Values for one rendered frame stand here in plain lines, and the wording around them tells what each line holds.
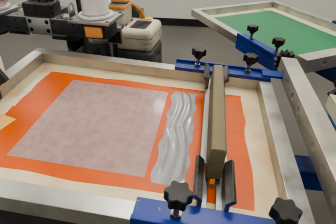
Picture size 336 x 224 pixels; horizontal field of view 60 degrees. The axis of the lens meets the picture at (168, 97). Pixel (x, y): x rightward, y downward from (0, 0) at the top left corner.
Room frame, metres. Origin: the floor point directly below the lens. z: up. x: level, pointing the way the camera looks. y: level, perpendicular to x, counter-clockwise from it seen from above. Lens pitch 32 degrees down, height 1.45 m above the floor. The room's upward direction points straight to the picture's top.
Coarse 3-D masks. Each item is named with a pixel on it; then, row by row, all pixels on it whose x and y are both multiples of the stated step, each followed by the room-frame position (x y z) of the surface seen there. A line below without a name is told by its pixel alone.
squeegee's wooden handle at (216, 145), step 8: (216, 72) 0.70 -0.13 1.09; (216, 80) 0.65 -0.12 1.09; (216, 88) 0.61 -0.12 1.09; (216, 96) 0.57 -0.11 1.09; (216, 104) 0.54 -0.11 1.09; (224, 104) 0.55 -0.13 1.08; (208, 112) 0.60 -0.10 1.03; (216, 112) 0.51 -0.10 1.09; (224, 112) 0.51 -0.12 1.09; (208, 120) 0.55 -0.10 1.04; (216, 120) 0.48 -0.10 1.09; (224, 120) 0.48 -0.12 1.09; (208, 128) 0.51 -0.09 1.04; (216, 128) 0.45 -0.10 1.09; (224, 128) 0.46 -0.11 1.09; (208, 136) 0.47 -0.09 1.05; (216, 136) 0.43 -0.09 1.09; (224, 136) 0.43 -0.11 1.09; (208, 144) 0.44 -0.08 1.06; (216, 144) 0.41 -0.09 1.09; (224, 144) 0.41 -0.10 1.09; (208, 152) 0.41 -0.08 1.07; (216, 152) 0.39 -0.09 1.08; (224, 152) 0.39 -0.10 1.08; (208, 160) 0.39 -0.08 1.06; (216, 160) 0.39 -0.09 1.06; (224, 160) 0.39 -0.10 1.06; (208, 168) 0.39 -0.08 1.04; (216, 168) 0.39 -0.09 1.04; (208, 176) 0.39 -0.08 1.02; (216, 176) 0.39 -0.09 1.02
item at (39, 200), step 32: (32, 64) 0.84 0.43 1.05; (64, 64) 0.89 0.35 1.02; (96, 64) 0.87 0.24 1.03; (128, 64) 0.86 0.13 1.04; (160, 64) 0.87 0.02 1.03; (288, 160) 0.45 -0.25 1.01; (0, 192) 0.34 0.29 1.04; (32, 192) 0.34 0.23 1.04; (64, 192) 0.34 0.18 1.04; (288, 192) 0.36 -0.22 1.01
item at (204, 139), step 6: (204, 96) 0.68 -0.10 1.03; (204, 102) 0.65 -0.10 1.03; (204, 108) 0.62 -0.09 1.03; (204, 114) 0.59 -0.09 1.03; (204, 120) 0.57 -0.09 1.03; (204, 126) 0.54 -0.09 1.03; (204, 132) 0.52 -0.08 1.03; (204, 138) 0.50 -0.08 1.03; (204, 144) 0.48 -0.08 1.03; (204, 150) 0.46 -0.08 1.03; (204, 156) 0.44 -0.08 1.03; (204, 162) 0.43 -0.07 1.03
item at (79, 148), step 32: (32, 128) 0.55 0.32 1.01; (64, 128) 0.56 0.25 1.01; (96, 128) 0.56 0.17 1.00; (128, 128) 0.57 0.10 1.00; (160, 128) 0.58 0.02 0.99; (0, 160) 0.44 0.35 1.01; (32, 160) 0.45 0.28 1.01; (64, 160) 0.45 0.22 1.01; (96, 160) 0.46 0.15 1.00; (128, 160) 0.46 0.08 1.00; (192, 160) 0.47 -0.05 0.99; (160, 192) 0.38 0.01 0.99
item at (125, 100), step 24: (24, 96) 0.69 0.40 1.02; (48, 96) 0.69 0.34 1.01; (72, 96) 0.70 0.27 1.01; (96, 96) 0.71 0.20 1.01; (120, 96) 0.71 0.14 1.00; (144, 96) 0.72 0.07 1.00; (168, 96) 0.73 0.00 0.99; (120, 120) 0.60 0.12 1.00; (144, 120) 0.61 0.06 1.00; (192, 120) 0.62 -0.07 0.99; (240, 120) 0.63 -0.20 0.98
